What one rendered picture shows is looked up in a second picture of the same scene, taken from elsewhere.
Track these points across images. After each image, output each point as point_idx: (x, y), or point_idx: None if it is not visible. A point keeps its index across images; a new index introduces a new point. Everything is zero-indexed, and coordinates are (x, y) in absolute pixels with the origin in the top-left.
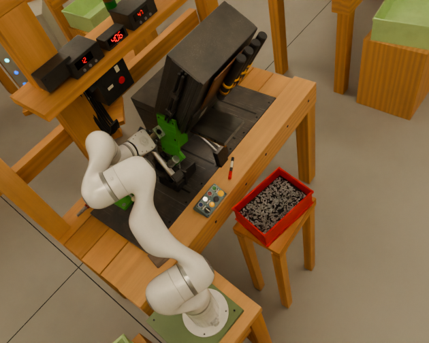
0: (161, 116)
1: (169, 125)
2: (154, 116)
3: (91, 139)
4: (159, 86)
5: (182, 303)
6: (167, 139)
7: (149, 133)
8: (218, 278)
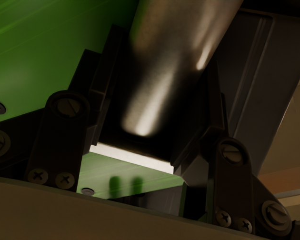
0: (181, 181)
1: (101, 169)
2: (294, 51)
3: None
4: None
5: None
6: (48, 48)
7: (194, 165)
8: None
